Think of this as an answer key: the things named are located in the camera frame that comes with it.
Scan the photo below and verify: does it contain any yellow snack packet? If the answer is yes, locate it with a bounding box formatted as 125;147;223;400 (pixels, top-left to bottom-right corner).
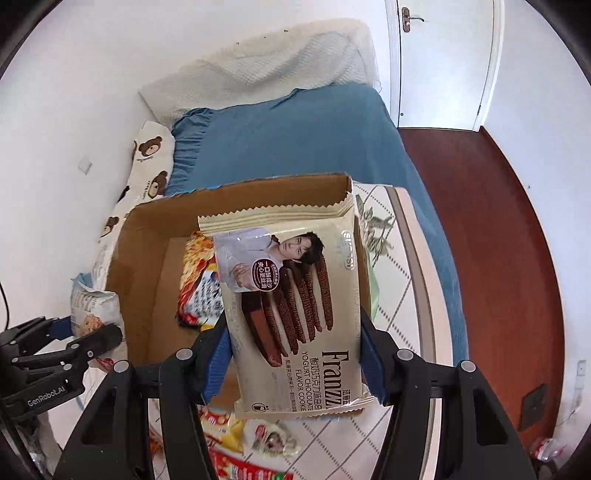
198;406;245;455

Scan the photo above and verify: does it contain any red and yellow noodle packet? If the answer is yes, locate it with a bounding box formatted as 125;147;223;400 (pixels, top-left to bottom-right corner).
175;231;227;330

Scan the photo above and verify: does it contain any small white and red packet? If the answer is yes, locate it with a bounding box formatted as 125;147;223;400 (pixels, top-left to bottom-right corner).
242;420;303;457

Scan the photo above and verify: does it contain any black wall panel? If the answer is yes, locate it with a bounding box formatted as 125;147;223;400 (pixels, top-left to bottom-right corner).
519;384;548;432

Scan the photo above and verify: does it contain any blue bed sheet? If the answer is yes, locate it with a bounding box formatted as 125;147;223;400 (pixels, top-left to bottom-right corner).
164;83;467;365

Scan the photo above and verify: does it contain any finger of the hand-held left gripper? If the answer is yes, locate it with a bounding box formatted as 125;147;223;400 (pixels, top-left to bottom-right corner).
0;316;75;358
11;324;124;371

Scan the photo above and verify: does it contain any cardboard box with cow print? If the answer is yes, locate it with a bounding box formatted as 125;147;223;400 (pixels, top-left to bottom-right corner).
105;173;372;407

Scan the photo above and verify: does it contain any beige chocolate cookie packet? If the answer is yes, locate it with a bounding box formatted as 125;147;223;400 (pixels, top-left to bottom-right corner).
198;191;376;420

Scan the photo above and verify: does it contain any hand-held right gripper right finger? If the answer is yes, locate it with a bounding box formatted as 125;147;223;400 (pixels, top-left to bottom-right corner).
358;307;539;480

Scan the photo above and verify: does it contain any round patterned table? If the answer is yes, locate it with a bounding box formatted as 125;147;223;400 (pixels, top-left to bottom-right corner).
46;182;455;480

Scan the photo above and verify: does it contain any white door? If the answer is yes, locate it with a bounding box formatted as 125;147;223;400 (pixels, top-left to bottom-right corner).
385;0;506;132

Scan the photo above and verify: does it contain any bear print cloth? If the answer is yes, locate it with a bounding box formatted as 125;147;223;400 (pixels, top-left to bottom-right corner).
90;120;178;287

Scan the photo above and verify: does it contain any clear plastic bottle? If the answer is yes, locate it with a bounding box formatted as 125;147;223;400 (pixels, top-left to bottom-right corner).
529;436;573;462

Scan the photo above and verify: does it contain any white cereal snack packet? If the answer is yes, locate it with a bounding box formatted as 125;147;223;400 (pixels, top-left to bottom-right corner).
69;277;123;352

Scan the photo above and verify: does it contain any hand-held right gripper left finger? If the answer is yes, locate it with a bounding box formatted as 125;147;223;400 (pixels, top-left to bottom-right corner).
54;314;232;480

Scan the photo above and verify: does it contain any metal door handle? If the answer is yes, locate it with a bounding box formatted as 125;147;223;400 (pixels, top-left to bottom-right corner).
401;7;424;33

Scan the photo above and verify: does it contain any white textured blanket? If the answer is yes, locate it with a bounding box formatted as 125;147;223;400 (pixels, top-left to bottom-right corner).
139;18;382;127

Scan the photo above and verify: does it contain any red snack packet with green stripe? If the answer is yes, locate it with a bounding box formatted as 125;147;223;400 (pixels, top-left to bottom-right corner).
208;450;296;480

